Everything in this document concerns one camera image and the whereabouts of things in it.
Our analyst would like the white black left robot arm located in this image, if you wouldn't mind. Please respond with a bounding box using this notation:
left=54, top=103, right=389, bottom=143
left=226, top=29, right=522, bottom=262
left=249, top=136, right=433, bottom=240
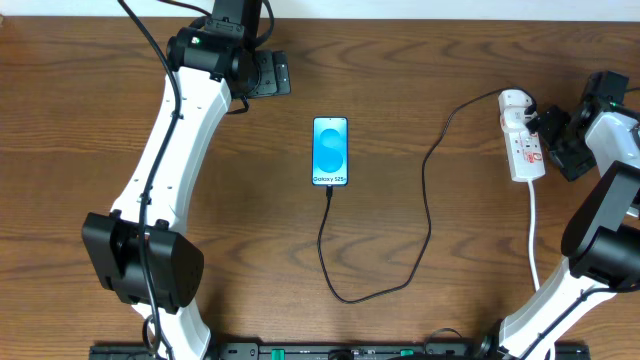
left=81, top=0, right=291, bottom=359

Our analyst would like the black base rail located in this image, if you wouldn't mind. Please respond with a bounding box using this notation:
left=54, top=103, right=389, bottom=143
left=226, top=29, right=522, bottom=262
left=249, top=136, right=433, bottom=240
left=88, top=341, right=591, bottom=360

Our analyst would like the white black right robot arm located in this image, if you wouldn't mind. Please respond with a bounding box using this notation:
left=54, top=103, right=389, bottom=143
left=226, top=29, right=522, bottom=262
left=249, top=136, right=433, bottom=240
left=476, top=71, right=639, bottom=359

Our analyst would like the white power strip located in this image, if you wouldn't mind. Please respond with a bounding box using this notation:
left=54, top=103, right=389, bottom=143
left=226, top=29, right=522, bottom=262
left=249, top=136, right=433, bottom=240
left=500, top=115, right=546, bottom=183

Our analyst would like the white USB charger adapter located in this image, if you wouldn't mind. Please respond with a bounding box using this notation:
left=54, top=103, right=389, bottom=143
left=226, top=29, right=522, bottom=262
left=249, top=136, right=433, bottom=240
left=498, top=89, right=537, bottom=133

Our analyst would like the black USB charging cable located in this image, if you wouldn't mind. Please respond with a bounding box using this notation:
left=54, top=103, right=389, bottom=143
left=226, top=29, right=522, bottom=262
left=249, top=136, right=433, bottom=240
left=316, top=86, right=539, bottom=305

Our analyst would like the blue Galaxy smartphone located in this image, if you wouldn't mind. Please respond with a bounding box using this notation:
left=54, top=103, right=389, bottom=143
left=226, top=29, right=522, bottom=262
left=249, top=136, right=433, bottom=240
left=311, top=117, right=349, bottom=186

